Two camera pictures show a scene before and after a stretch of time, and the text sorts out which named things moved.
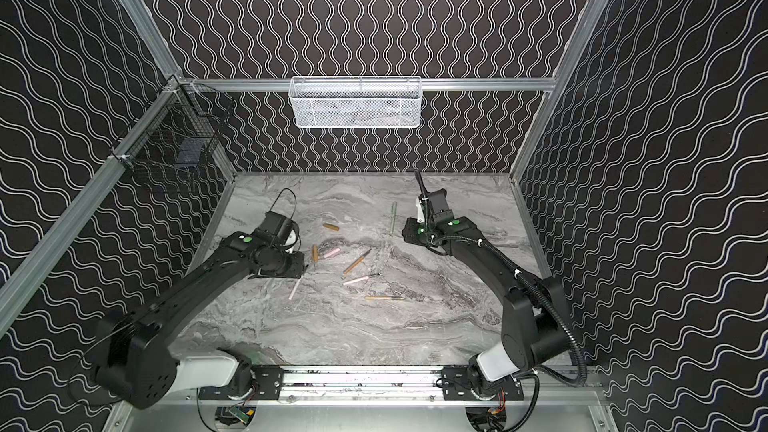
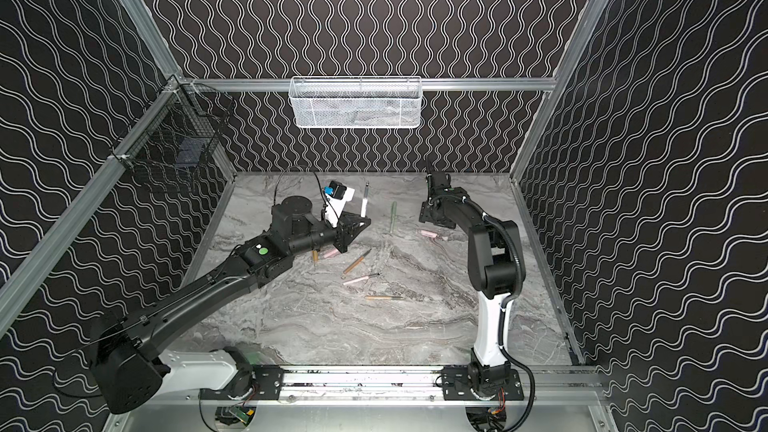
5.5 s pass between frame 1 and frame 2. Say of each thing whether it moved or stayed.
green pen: stayed
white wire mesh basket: stayed
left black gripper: moved
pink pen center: stayed
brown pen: stayed
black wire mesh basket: stayed
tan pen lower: stayed
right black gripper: moved
